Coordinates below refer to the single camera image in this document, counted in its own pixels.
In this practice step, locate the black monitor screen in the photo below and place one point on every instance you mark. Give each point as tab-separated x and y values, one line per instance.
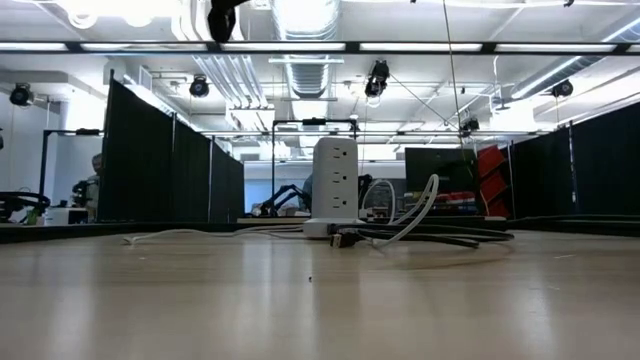
450	165

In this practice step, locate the black metal rack frame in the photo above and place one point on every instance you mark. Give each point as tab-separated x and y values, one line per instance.
44	165

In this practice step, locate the person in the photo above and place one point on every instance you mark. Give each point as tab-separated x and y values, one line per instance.
95	192
308	192

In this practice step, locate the red storage bin rack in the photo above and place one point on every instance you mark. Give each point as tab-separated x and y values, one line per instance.
492	185

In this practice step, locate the long LED light bar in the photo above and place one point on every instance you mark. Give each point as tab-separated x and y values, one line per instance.
425	47

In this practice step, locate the white box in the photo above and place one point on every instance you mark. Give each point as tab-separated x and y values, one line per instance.
62	216

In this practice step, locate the black hanging spot lamp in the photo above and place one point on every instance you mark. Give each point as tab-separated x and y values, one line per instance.
562	88
21	95
199	86
377	80
469	127

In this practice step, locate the white tower power strip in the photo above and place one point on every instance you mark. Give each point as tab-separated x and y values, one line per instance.
335	175

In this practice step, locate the black room divider panel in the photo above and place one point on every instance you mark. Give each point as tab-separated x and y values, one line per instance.
140	165
600	165

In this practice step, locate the background black robot arm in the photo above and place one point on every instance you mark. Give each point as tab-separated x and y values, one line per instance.
282	192

